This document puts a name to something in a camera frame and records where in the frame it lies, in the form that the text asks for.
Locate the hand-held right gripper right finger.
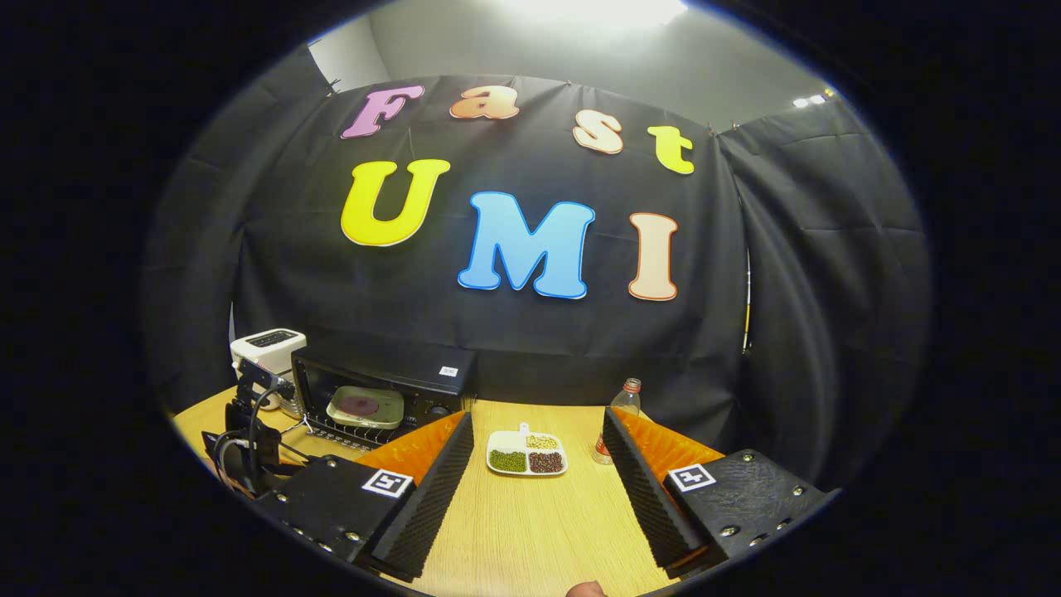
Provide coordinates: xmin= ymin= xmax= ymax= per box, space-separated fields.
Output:
xmin=602 ymin=406 xmax=838 ymax=581

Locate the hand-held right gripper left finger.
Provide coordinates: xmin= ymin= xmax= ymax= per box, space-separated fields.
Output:
xmin=249 ymin=410 xmax=475 ymax=581

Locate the cream square food plate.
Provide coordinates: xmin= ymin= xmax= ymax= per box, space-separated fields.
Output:
xmin=325 ymin=386 xmax=405 ymax=430

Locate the white divided bean dish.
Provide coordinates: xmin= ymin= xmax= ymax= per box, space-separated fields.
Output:
xmin=486 ymin=423 xmax=569 ymax=478

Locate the black electric oven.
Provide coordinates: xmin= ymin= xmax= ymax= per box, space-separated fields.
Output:
xmin=290 ymin=336 xmax=477 ymax=453

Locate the white toaster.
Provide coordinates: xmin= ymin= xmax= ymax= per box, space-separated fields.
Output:
xmin=230 ymin=328 xmax=308 ymax=415

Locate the clear red label water bottle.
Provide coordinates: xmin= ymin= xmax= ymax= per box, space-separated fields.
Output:
xmin=592 ymin=377 xmax=643 ymax=466

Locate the black backdrop cloth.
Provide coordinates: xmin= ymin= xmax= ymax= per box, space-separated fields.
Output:
xmin=141 ymin=41 xmax=933 ymax=490

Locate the large ceiling light panel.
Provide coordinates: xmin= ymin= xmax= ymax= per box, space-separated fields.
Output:
xmin=506 ymin=0 xmax=689 ymax=26

